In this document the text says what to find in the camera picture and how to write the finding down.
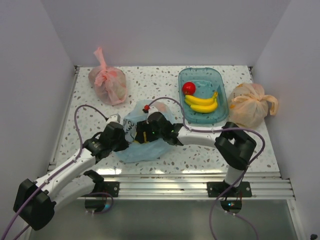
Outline light blue printed plastic bag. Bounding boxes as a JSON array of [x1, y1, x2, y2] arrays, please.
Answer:
[[115, 99, 173, 164]]

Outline red apple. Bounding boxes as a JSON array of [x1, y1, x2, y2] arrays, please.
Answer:
[[181, 81, 196, 95]]

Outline yellow banana bunch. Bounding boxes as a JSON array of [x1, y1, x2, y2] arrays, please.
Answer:
[[184, 91, 219, 114]]

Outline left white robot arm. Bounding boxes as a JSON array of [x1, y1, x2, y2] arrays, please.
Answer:
[[13, 115, 129, 231]]

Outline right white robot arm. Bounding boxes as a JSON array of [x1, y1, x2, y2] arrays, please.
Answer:
[[135, 111, 257, 197]]

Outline pink knotted plastic bag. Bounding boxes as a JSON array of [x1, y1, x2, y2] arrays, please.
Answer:
[[88, 47, 128, 106]]

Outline orange knotted plastic bag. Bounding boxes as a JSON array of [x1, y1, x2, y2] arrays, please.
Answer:
[[227, 83, 279, 129]]

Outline teal transparent plastic tray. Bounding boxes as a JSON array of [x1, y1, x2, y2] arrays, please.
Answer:
[[178, 67, 229, 124]]

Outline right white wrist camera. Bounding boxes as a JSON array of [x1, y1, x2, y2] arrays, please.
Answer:
[[142, 104, 159, 124]]

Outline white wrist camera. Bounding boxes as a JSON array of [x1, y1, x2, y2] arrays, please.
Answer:
[[106, 113, 121, 124], [142, 104, 159, 124]]

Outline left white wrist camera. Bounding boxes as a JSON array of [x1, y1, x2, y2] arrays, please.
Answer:
[[106, 113, 121, 124]]

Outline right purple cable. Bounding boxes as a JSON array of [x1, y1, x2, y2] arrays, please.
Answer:
[[147, 96, 266, 240]]

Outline purple cable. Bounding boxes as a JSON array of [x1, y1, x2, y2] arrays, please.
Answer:
[[147, 96, 266, 240], [0, 104, 116, 240]]

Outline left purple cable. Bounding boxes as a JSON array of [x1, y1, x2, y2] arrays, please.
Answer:
[[0, 104, 116, 240]]

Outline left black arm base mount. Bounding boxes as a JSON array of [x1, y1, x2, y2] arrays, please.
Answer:
[[81, 170, 120, 215]]

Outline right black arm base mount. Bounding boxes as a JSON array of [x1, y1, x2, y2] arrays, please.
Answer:
[[206, 181, 253, 214]]

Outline aluminium table front rail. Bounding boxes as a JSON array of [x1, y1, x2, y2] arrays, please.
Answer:
[[47, 172, 296, 201]]

